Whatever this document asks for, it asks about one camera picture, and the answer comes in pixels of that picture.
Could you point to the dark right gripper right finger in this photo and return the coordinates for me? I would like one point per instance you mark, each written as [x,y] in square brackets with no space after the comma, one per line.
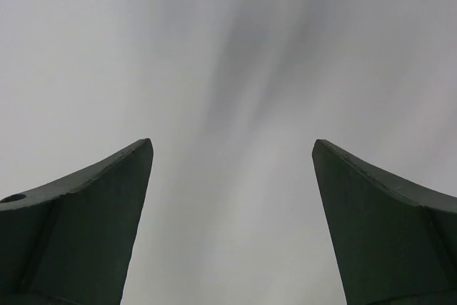
[394,240]

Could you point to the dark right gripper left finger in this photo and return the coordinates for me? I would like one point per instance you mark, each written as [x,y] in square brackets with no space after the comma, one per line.
[70,241]

